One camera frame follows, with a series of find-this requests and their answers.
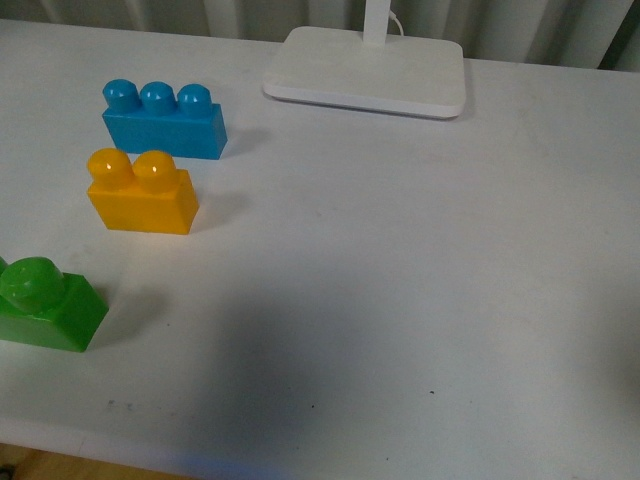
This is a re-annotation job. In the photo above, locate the yellow two-stud block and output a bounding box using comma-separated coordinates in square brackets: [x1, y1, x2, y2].
[87, 148, 199, 235]

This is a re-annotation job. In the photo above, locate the blue three-stud block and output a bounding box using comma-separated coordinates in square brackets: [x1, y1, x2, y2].
[102, 79, 227, 160]

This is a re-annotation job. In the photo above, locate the green toy block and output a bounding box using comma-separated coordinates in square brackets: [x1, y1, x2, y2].
[1, 257, 108, 352]

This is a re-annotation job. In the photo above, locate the white lamp stand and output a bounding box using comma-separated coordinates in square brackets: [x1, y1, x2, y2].
[262, 1, 466, 119]

